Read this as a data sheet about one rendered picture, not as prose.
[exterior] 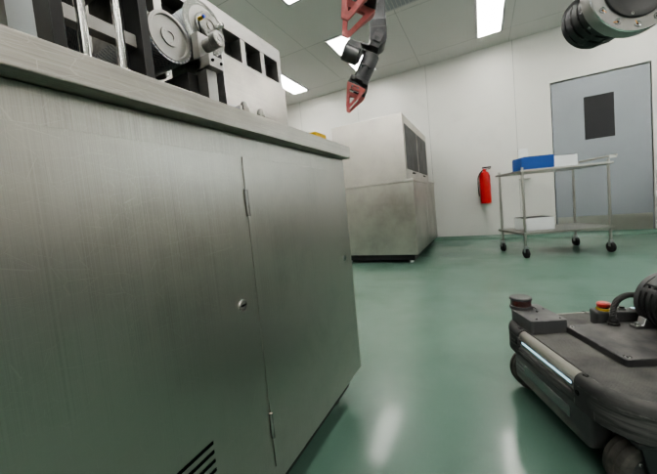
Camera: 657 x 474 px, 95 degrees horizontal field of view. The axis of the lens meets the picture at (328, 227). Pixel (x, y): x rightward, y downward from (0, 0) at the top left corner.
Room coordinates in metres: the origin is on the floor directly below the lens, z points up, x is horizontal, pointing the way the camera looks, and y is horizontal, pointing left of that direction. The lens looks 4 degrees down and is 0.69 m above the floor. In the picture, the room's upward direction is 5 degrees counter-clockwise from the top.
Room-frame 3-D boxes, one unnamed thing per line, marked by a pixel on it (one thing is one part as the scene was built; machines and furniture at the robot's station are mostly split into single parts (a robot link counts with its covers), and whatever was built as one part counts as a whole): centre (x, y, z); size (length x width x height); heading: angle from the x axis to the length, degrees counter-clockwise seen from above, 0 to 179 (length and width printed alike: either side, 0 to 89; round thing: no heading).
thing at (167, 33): (0.87, 0.47, 1.17); 0.26 x 0.12 x 0.12; 63
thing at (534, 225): (3.23, -2.43, 0.51); 0.91 x 0.58 x 1.02; 85
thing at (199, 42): (0.87, 0.29, 1.05); 0.06 x 0.05 x 0.31; 63
